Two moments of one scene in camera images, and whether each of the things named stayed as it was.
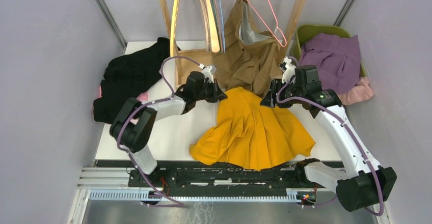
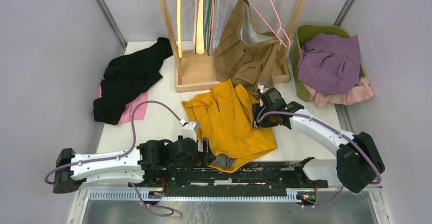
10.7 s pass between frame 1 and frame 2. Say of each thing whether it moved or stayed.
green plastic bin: stayed
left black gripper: moved
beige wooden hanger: moved
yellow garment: moved
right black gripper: moved
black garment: stayed
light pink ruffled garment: stayed
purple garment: stayed
